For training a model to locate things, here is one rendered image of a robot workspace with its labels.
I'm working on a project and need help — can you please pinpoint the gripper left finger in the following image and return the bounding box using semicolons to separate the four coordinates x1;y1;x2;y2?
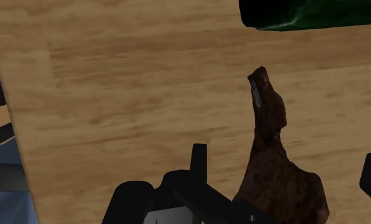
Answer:
101;143;277;224

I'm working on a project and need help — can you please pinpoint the light wooden table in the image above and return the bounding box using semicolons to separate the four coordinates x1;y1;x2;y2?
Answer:
0;0;371;224

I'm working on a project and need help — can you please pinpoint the brown lumpy figure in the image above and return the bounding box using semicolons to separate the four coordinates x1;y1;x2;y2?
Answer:
232;66;330;224

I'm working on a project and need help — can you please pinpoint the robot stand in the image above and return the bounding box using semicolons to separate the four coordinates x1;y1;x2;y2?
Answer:
238;0;371;32

